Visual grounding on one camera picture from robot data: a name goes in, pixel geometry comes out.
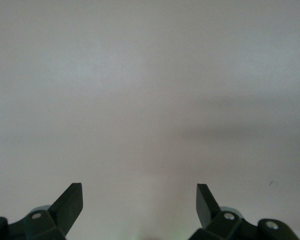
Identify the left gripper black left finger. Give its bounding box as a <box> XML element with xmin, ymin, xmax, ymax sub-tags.
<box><xmin>7</xmin><ymin>183</ymin><xmax>84</xmax><ymax>240</ymax></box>

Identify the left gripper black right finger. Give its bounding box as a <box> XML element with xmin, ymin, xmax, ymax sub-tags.
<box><xmin>188</xmin><ymin>184</ymin><xmax>260</xmax><ymax>240</ymax></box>

